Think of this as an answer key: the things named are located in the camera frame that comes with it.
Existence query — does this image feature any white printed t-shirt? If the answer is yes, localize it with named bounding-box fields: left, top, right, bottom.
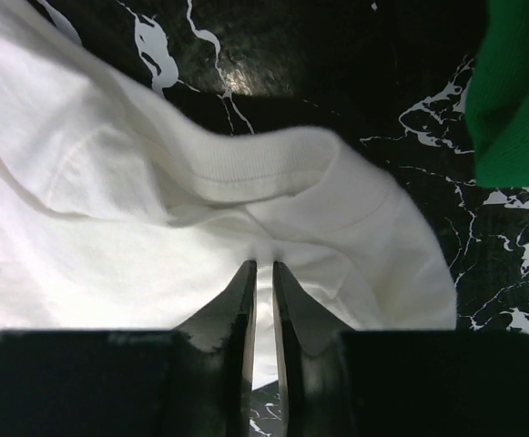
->
left=0, top=1, right=457, bottom=387

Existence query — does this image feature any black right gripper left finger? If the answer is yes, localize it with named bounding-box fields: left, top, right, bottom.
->
left=0, top=260, right=257, bottom=436

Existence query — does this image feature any folded green t-shirt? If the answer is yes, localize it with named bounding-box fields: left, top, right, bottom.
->
left=465, top=1, right=529, bottom=188

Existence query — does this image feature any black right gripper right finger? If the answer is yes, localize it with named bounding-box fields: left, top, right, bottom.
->
left=273, top=262, right=529, bottom=436

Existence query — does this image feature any black marble pattern mat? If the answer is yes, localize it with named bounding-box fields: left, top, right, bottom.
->
left=31, top=0, right=529, bottom=437

